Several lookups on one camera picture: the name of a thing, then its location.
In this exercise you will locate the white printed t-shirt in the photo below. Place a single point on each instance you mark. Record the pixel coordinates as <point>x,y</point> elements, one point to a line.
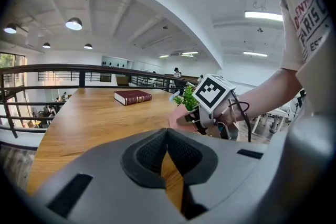
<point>309,21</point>

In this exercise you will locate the pink cleaning cloth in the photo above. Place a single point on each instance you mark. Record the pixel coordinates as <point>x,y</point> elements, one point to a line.
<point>174,118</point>

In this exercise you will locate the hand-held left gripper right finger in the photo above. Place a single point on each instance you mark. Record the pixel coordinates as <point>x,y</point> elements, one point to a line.
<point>231,178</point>

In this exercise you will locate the flowering plant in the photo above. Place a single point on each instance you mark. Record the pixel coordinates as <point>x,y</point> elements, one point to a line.
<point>189,99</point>

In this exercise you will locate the black pendant lamp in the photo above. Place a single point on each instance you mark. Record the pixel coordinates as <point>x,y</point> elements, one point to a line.
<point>73,24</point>
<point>10,29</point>
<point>46,45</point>
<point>88,46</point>

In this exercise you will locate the dark red book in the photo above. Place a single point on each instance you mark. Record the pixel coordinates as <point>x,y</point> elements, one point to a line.
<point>132,98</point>

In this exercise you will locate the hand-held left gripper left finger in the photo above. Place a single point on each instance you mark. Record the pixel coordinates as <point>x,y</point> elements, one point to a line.
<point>105,186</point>

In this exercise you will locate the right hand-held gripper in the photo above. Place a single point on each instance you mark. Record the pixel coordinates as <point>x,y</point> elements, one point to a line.
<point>210,91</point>

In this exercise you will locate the black standing fan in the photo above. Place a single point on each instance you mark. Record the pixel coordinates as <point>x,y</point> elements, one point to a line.
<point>295,106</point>

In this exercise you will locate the ceiling tube light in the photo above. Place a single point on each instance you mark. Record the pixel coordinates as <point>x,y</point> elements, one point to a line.
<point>263,15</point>
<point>255,54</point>

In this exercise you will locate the person's right hand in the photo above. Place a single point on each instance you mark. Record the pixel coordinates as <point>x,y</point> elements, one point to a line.
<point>225,114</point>

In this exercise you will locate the person's right forearm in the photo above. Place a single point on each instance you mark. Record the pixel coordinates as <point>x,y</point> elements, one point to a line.
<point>262,97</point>

